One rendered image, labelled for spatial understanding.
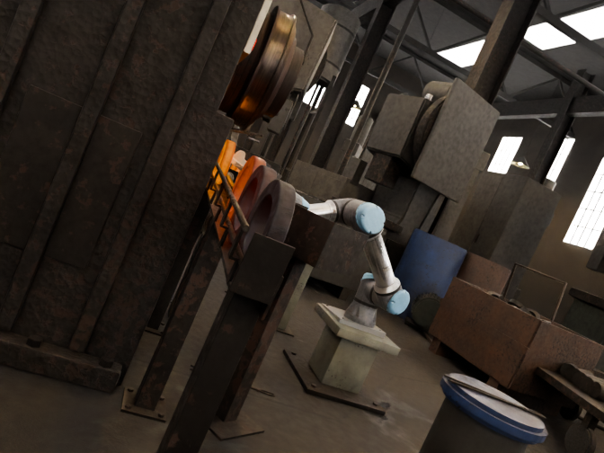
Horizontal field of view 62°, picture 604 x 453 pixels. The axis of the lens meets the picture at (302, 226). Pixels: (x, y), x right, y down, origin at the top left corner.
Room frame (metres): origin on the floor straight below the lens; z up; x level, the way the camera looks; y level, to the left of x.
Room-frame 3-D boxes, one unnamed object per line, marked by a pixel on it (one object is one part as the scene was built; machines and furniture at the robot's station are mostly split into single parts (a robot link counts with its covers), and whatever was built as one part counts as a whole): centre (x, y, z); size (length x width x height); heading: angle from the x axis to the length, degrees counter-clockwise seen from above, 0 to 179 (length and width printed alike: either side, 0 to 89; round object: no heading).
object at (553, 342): (3.88, -1.81, 0.33); 0.93 x 0.73 x 0.66; 25
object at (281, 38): (1.96, 0.39, 1.11); 0.47 x 0.06 x 0.47; 18
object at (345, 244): (1.55, -0.04, 0.36); 0.26 x 0.20 x 0.72; 53
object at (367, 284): (2.32, -0.41, 0.48); 0.13 x 0.12 x 0.14; 34
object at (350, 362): (2.32, -0.42, 0.13); 0.40 x 0.40 x 0.26; 20
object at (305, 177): (6.42, -0.10, 0.55); 1.10 x 0.53 x 1.10; 38
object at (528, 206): (6.62, -2.35, 1.00); 0.80 x 0.63 x 2.00; 23
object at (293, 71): (1.99, 0.30, 1.11); 0.28 x 0.06 x 0.28; 18
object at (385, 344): (2.32, -0.42, 0.28); 0.32 x 0.32 x 0.04; 20
